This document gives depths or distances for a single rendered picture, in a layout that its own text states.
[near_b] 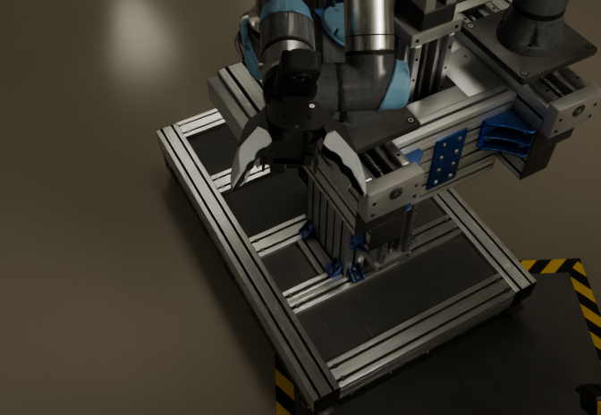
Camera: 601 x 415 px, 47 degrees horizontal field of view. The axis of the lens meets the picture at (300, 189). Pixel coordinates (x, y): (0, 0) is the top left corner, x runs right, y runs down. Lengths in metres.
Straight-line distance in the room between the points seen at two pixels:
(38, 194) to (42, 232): 0.20
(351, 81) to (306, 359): 1.27
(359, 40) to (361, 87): 0.07
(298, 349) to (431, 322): 0.43
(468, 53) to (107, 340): 1.54
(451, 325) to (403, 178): 0.94
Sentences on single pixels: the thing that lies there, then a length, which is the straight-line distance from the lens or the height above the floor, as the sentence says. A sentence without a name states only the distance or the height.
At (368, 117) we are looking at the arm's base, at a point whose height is 1.19.
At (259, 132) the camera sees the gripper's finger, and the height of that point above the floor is 1.59.
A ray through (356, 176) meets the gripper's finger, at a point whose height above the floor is 1.58.
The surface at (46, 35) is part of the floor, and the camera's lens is 3.76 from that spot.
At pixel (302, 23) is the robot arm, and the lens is 0.97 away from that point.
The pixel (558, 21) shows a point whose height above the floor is 1.24.
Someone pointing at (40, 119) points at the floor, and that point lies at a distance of 3.30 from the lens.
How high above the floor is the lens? 2.18
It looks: 51 degrees down
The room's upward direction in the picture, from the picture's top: straight up
